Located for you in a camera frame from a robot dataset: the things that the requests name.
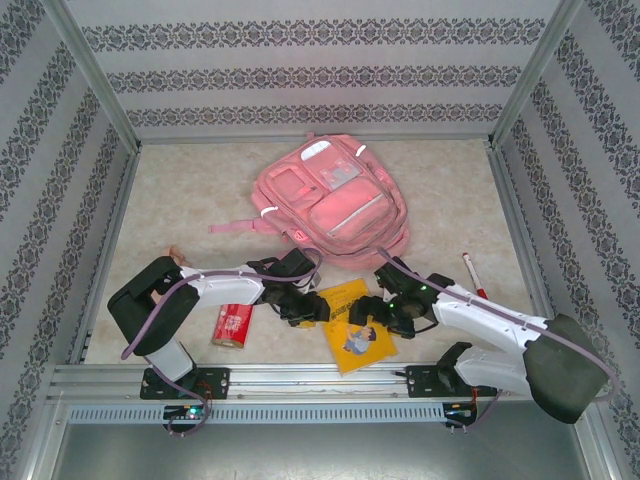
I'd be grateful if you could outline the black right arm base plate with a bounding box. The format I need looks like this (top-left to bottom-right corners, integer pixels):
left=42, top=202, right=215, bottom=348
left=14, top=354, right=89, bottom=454
left=405, top=364, right=496, bottom=400

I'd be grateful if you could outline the aluminium frame post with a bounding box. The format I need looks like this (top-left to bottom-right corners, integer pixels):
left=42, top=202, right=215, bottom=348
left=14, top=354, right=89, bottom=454
left=488, top=0, right=586, bottom=150
left=42, top=0, right=142, bottom=151

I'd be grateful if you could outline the aluminium mounting rail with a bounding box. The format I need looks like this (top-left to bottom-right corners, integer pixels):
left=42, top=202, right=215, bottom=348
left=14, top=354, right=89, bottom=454
left=47, top=363, right=587, bottom=406

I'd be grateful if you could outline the pink school backpack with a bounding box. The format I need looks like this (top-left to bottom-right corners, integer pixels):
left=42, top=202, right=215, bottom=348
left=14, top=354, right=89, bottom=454
left=208, top=131, right=412, bottom=270

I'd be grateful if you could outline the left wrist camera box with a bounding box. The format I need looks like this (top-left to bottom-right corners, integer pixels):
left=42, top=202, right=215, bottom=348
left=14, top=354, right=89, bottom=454
left=277, top=248, right=324, bottom=291

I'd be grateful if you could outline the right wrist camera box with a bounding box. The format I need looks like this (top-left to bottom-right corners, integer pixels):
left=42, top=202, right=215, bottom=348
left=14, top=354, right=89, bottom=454
left=373, top=259, right=407, bottom=297

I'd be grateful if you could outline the white marker with red cap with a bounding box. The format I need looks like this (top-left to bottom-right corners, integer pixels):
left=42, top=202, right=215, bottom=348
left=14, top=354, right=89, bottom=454
left=461, top=252, right=490, bottom=300

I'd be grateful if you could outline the small circuit board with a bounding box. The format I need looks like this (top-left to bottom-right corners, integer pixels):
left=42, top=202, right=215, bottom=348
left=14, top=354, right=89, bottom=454
left=163, top=404, right=209, bottom=421
left=443, top=401, right=479, bottom=419

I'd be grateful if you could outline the aluminium back rail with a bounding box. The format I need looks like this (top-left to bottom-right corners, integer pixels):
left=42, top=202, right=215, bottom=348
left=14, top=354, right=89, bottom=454
left=137, top=133, right=496, bottom=147

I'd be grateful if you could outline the slotted grey cable duct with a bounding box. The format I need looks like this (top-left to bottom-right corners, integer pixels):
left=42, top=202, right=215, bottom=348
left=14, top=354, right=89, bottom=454
left=67, top=403, right=447, bottom=426

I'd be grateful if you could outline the small peach toy figure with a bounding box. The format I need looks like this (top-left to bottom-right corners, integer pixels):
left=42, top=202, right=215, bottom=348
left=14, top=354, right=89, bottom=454
left=167, top=244, right=192, bottom=269

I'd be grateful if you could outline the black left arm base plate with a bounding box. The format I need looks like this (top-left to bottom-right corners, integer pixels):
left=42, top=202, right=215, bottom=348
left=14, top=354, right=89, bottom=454
left=139, top=367, right=231, bottom=401

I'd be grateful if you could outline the aluminium side rail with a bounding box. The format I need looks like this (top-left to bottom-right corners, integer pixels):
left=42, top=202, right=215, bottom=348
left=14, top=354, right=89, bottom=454
left=67, top=147, right=144, bottom=366
left=487, top=144, right=570, bottom=362

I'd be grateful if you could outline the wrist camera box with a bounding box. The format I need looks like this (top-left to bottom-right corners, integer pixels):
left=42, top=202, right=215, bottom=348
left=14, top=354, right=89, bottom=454
left=373, top=259, right=407, bottom=297
left=277, top=248, right=324, bottom=291

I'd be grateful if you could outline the yellow picture book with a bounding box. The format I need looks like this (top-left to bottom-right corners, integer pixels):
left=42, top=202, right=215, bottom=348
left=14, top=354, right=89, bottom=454
left=317, top=278, right=401, bottom=377

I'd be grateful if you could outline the red tissue packet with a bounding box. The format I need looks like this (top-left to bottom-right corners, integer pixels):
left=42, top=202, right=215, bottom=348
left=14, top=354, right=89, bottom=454
left=210, top=303, right=255, bottom=350

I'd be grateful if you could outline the grey metal sheet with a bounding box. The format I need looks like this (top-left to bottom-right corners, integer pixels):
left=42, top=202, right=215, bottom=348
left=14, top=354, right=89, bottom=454
left=49, top=423, right=601, bottom=480

